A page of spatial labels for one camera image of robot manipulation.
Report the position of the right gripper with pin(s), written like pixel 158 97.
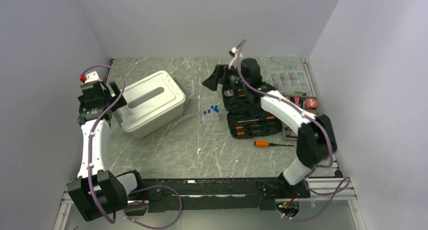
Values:
pixel 211 82

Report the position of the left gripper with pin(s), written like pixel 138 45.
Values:
pixel 114 91

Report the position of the black orange tool case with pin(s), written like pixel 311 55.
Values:
pixel 246 120

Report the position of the blue red pens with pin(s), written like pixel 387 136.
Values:
pixel 106 74

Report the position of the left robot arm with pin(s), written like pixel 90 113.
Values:
pixel 96 192

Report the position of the orange handled screwdriver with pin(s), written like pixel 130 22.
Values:
pixel 264 144

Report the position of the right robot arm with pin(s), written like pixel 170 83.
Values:
pixel 315 136

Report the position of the clear test tube rack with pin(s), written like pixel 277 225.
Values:
pixel 205 103

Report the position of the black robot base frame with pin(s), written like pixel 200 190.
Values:
pixel 163 195

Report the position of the clear compartment organizer box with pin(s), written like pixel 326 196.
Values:
pixel 287 75

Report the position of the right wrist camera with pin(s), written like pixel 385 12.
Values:
pixel 236 56

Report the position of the grey tool tray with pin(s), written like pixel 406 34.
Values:
pixel 298 100

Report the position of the white tray lid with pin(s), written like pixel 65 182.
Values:
pixel 150 98

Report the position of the red tape measure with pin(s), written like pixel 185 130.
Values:
pixel 311 103

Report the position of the beige plastic bin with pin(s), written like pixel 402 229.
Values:
pixel 153 118

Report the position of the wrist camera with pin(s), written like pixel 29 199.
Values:
pixel 89 77
pixel 236 56

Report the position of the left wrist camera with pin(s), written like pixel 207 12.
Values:
pixel 89 77

